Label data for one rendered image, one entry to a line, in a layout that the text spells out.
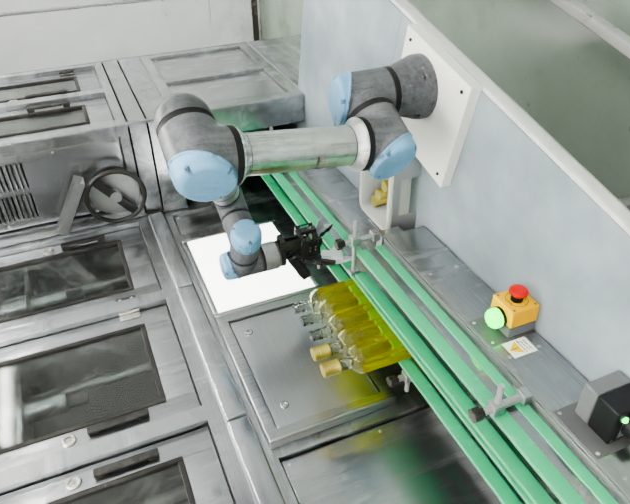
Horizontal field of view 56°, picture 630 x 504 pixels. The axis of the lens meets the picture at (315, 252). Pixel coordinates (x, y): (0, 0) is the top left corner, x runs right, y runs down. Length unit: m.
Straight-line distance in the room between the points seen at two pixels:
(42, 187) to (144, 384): 0.87
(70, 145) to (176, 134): 1.06
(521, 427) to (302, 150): 0.67
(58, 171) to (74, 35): 2.76
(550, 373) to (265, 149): 0.71
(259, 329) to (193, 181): 0.71
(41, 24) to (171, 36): 0.91
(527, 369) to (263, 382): 0.66
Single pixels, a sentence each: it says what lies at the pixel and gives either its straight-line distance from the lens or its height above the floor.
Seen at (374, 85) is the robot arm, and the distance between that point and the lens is 1.37.
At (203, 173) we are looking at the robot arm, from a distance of 1.09.
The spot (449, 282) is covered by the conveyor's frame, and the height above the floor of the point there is 0.83.
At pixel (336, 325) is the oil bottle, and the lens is 1.49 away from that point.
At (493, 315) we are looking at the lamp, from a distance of 1.30.
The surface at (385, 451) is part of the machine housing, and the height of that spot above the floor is 1.07.
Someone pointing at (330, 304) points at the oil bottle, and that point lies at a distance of 1.55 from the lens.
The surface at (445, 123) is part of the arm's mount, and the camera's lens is 1.43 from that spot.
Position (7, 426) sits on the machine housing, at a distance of 1.73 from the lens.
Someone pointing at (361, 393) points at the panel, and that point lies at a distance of 1.55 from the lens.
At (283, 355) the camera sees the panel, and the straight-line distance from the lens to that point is 1.64.
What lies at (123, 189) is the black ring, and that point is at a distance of 2.25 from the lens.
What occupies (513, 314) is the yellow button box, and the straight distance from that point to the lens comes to 1.29.
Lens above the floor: 1.55
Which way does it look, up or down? 18 degrees down
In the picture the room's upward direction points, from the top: 105 degrees counter-clockwise
